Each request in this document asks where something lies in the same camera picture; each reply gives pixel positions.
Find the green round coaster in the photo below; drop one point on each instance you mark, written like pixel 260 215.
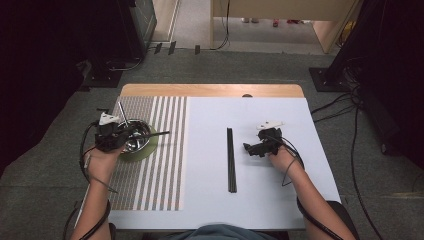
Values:
pixel 150 151

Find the dark cabinet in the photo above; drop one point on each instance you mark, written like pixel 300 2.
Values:
pixel 141 23

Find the metal spoon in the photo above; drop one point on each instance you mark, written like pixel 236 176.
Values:
pixel 122 111

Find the dark curtain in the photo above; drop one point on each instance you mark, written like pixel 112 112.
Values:
pixel 400 83
pixel 40 83

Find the wooden table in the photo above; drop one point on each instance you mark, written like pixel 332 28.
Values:
pixel 206 90

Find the black corner tape mark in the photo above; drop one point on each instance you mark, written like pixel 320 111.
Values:
pixel 103 109

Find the black stand base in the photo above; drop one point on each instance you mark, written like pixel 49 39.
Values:
pixel 103 78

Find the black chopstick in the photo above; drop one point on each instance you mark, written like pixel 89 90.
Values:
pixel 160 133
pixel 229 160
pixel 155 135
pixel 232 160

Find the black floor tape strip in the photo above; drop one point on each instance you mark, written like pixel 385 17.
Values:
pixel 157 48
pixel 197 50
pixel 172 48

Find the white table sheet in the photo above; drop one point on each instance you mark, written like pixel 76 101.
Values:
pixel 266 193

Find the steel bowl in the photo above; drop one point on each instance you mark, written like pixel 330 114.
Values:
pixel 141 144

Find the light wooden furniture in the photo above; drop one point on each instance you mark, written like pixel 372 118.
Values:
pixel 283 8

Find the black chair armrest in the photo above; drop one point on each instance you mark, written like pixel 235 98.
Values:
pixel 112 233
pixel 346 216

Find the black metal stand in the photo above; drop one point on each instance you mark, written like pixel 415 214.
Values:
pixel 336 66

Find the striped woven placemat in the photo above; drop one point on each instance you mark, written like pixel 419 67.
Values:
pixel 150 180

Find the person's left hand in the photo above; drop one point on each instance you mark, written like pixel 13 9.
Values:
pixel 101 165

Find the person's blue-grey clothing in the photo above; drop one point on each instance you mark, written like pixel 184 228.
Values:
pixel 220 233

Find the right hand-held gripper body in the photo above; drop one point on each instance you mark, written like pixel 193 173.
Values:
pixel 271 141

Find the person's right hand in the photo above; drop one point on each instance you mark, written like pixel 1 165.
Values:
pixel 286 161

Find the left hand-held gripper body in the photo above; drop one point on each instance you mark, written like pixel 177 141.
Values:
pixel 108 136

